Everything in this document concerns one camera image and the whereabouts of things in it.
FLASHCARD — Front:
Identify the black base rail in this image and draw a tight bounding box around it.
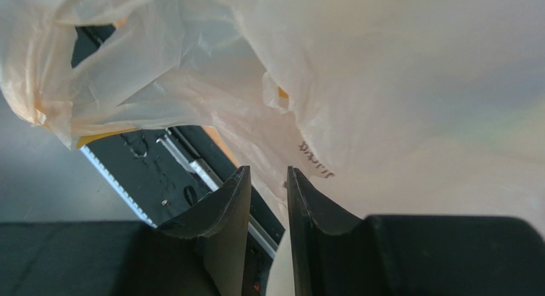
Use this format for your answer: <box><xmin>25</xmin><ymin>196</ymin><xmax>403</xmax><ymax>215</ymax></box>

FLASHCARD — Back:
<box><xmin>71</xmin><ymin>25</ymin><xmax>286</xmax><ymax>245</ymax></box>

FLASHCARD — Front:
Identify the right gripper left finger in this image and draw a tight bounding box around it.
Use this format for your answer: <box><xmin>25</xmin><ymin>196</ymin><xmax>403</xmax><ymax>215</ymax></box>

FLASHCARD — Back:
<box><xmin>158</xmin><ymin>166</ymin><xmax>251</xmax><ymax>295</ymax></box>

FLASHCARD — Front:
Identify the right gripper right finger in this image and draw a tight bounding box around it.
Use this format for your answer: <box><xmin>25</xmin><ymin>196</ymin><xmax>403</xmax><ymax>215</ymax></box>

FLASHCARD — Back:
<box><xmin>287</xmin><ymin>166</ymin><xmax>366</xmax><ymax>295</ymax></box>

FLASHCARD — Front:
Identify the translucent plastic bag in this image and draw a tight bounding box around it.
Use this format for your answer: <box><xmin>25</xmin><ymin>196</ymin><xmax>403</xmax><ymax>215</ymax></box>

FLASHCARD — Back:
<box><xmin>0</xmin><ymin>0</ymin><xmax>545</xmax><ymax>296</ymax></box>

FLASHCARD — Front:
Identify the aluminium frame rail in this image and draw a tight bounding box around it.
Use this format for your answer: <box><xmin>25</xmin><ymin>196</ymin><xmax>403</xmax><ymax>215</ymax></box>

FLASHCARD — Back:
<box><xmin>79</xmin><ymin>145</ymin><xmax>278</xmax><ymax>260</ymax></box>

